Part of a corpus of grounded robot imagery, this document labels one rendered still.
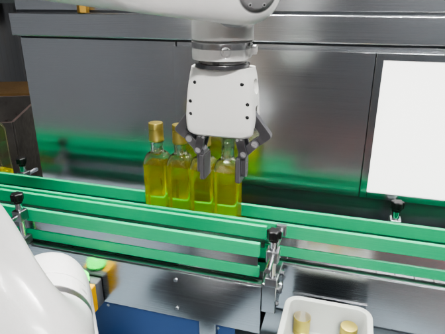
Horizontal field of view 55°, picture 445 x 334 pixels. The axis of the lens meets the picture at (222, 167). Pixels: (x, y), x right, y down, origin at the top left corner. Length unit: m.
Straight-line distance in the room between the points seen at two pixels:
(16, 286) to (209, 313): 0.51
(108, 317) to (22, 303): 0.60
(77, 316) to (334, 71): 0.72
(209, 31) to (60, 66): 0.78
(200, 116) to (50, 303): 0.31
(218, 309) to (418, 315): 0.42
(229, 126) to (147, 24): 0.57
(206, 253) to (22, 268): 0.45
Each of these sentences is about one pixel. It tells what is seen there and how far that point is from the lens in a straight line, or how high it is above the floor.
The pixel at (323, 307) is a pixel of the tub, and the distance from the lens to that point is 0.96.
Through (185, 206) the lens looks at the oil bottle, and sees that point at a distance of 1.03.
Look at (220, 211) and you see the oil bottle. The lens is 1.00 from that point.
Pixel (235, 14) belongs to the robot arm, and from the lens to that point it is 0.50.
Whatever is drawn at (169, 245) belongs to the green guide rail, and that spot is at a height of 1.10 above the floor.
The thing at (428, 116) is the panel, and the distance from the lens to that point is 1.05.
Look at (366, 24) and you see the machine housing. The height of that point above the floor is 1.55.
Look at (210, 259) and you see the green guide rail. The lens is 0.94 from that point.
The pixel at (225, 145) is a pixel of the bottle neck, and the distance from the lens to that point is 0.95.
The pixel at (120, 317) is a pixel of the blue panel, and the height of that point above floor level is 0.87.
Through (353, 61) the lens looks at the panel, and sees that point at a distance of 1.01.
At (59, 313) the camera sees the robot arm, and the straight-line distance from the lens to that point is 0.59.
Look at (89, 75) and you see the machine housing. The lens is 1.25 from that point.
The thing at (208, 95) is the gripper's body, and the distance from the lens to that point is 0.60.
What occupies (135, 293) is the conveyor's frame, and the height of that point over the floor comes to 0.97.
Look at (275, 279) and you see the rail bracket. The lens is 0.90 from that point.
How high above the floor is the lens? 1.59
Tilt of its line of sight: 21 degrees down
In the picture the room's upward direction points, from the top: straight up
